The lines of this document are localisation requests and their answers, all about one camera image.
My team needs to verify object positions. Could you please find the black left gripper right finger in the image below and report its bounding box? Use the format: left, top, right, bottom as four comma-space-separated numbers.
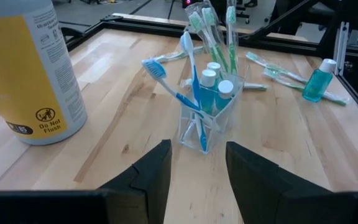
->
225, 141, 358, 224

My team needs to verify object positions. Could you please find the clear acrylic organizer box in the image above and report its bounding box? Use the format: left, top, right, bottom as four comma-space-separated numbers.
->
177, 65, 251, 155

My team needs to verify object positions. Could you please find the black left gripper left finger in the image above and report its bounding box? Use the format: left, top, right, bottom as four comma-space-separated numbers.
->
0, 139, 173, 224

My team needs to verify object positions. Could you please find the blue white toothbrush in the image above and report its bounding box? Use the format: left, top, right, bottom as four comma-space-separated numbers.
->
180, 30, 208, 153
140, 58, 222, 131

